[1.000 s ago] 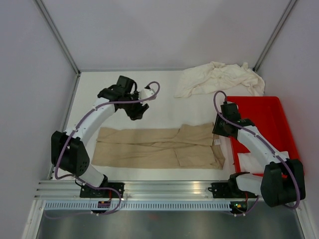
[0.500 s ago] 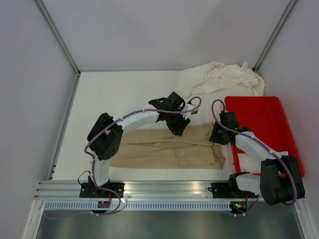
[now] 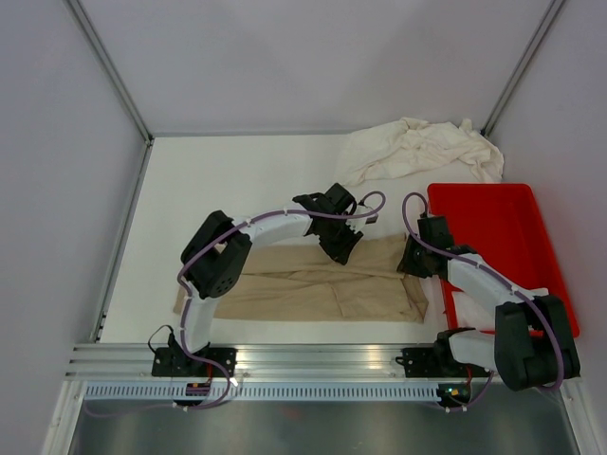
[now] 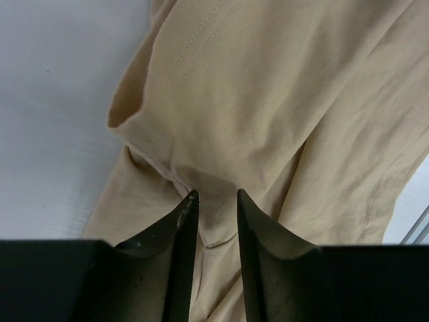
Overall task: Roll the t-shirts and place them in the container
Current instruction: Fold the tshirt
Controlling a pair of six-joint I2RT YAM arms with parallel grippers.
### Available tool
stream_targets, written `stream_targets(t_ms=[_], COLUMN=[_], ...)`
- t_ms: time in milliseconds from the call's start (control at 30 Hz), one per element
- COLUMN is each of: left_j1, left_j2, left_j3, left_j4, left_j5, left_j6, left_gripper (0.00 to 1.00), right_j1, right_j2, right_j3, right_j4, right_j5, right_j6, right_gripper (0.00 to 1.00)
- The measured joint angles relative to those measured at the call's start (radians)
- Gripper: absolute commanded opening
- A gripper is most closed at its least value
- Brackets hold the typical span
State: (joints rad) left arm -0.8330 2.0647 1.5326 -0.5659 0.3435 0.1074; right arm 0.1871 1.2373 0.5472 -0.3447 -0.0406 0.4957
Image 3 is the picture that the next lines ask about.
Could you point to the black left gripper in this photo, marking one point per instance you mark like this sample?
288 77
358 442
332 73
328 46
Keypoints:
340 252

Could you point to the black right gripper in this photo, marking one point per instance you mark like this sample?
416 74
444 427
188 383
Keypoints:
406 263

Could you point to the beige t shirt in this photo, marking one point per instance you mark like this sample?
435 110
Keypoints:
300 283

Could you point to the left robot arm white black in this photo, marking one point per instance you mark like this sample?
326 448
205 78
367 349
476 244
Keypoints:
215 257

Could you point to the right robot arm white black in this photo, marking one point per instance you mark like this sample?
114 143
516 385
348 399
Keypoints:
532 343

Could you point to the white folded cloth in bin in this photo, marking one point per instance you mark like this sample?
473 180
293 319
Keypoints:
477 310

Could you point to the red plastic bin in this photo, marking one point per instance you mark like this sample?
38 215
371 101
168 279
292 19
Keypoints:
504 224

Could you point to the cream white t shirt pile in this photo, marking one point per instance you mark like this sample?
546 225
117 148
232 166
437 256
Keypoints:
412 145

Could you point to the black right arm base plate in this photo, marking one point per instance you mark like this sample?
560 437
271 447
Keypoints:
424 362

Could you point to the white slotted cable duct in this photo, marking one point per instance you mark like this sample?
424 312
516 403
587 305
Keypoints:
270 391

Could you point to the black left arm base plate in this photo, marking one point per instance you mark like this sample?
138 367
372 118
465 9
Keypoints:
169 364

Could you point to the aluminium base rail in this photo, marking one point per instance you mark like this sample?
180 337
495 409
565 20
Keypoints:
259 362

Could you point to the right aluminium frame post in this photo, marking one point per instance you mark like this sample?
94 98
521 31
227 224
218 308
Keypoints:
531 50

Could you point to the aluminium frame post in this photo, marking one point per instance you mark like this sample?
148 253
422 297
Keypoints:
531 50
88 30

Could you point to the left aluminium frame post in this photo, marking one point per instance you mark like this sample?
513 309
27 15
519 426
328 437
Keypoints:
88 30

